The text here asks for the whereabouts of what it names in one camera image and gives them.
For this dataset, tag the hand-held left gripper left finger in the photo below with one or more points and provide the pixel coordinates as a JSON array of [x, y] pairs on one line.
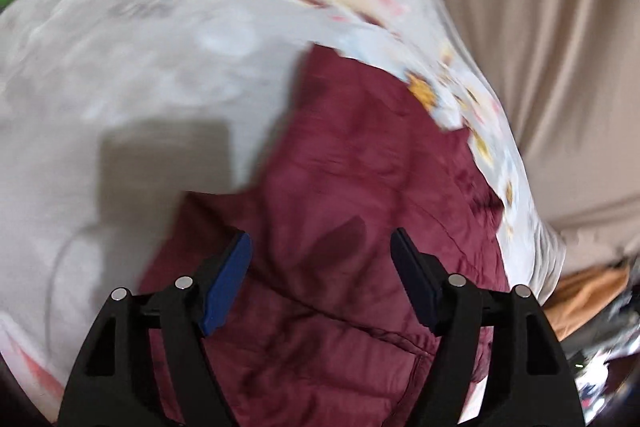
[[227, 287]]

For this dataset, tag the grey floral plush blanket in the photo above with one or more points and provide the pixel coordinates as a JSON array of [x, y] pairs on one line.
[[150, 32]]

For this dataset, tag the orange-brown cloth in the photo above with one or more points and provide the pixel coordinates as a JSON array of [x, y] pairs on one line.
[[585, 292]]

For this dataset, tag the beige curtain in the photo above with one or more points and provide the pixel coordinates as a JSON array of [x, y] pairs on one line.
[[550, 57]]

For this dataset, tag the maroon puffer jacket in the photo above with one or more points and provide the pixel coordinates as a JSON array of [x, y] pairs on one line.
[[350, 157]]

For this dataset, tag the silver satin cloth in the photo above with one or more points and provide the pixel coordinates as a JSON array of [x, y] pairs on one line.
[[595, 377]]

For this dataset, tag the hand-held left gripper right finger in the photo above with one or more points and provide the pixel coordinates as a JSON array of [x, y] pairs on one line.
[[412, 279]]

